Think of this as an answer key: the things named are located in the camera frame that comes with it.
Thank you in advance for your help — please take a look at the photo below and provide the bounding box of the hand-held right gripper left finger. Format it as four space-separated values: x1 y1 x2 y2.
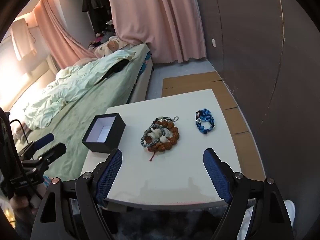
30 148 123 240

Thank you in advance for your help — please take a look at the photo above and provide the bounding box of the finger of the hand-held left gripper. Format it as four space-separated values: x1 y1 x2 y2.
33 133 55 151
37 143 67 166

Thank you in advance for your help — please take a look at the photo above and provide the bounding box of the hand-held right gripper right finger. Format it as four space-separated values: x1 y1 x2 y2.
203 148 293 240

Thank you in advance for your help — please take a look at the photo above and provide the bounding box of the black jewelry box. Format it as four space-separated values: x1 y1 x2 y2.
82 113 126 154

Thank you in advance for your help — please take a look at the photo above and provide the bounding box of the blue braided bracelet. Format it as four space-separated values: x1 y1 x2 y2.
195 109 216 135

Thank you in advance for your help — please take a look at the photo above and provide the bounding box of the grey bead bracelet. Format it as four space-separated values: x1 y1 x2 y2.
141 124 171 148

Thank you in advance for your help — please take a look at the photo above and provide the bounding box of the brown seed bead bracelet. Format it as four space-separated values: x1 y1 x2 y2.
147 120 181 162

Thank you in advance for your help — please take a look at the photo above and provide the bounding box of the white stone bracelet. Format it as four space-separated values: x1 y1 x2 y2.
149 127 169 143

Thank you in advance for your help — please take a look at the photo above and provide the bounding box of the multicolour bead bracelet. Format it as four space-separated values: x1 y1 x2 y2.
151 116 179 128

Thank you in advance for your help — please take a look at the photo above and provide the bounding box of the person's left hand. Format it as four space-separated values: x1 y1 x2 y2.
10 194 43 220

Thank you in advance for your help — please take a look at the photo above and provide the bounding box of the beige padded headboard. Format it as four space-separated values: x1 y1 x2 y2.
0 55 58 122

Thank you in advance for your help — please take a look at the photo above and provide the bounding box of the pale green duvet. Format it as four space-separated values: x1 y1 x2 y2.
24 50 137 130

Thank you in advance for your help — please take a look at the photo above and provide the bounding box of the bed with green sheet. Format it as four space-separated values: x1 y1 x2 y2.
14 42 154 182

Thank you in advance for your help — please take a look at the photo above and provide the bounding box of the person's white trouser leg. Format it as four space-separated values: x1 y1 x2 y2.
236 199 296 240

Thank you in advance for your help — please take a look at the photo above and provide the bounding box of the flat brown cardboard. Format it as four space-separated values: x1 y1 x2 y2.
161 71 267 178

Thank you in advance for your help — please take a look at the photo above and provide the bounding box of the hanging pale towel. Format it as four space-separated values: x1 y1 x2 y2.
10 17 38 61

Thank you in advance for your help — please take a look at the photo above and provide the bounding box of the dark garment on bed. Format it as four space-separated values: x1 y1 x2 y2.
96 58 131 83

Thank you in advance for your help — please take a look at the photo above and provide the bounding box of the draped pink curtain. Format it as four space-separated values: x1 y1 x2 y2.
34 0 100 68

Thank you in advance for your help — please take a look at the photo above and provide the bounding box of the pile of soft toys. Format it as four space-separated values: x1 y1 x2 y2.
88 29 116 50

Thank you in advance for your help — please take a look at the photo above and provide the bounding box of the printed pillow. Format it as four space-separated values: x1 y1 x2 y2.
94 39 131 56

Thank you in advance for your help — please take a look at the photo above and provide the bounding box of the dark grey wardrobe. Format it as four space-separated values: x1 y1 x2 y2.
194 0 320 205

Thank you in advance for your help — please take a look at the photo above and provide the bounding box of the wide pink curtain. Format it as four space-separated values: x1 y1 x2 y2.
106 0 207 64

